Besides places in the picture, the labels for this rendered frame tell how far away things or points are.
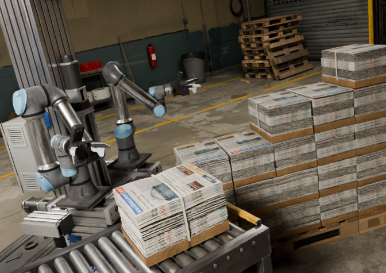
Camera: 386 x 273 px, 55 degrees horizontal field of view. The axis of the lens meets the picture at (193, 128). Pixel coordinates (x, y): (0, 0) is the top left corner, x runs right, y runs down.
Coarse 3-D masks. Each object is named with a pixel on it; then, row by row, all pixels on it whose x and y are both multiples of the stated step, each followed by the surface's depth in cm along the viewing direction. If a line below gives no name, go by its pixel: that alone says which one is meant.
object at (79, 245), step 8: (120, 224) 174; (104, 232) 169; (112, 232) 168; (80, 240) 166; (88, 240) 165; (96, 240) 165; (112, 240) 169; (64, 248) 161; (72, 248) 160; (80, 248) 161; (120, 248) 172; (48, 256) 158; (56, 256) 157; (64, 256) 158; (104, 256) 168; (32, 264) 154; (40, 264) 153; (72, 264) 160; (16, 272) 150; (24, 272) 150; (56, 272) 157
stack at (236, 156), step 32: (352, 128) 243; (192, 160) 227; (224, 160) 226; (256, 160) 232; (288, 160) 237; (352, 160) 248; (224, 192) 232; (256, 192) 237; (288, 192) 243; (352, 192) 255; (288, 224) 250; (352, 224) 262
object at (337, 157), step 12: (336, 156) 244; (348, 156) 246; (288, 168) 238; (300, 168) 240; (240, 180) 232; (252, 180) 234; (324, 192) 249; (336, 192) 251; (276, 204) 243; (288, 204) 245; (228, 216) 237; (348, 216) 259; (300, 228) 252; (312, 228) 255
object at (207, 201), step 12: (180, 168) 165; (192, 168) 163; (180, 180) 154; (192, 180) 152; (204, 180) 150; (216, 180) 149; (192, 192) 142; (204, 192) 144; (216, 192) 147; (192, 204) 143; (204, 204) 146; (216, 204) 148; (192, 216) 144; (204, 216) 147; (216, 216) 150; (204, 228) 148
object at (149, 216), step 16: (128, 192) 151; (144, 192) 148; (160, 192) 147; (128, 208) 139; (144, 208) 136; (160, 208) 136; (128, 224) 151; (144, 224) 134; (160, 224) 138; (176, 224) 141; (144, 240) 136; (160, 240) 140; (176, 240) 143; (144, 256) 139
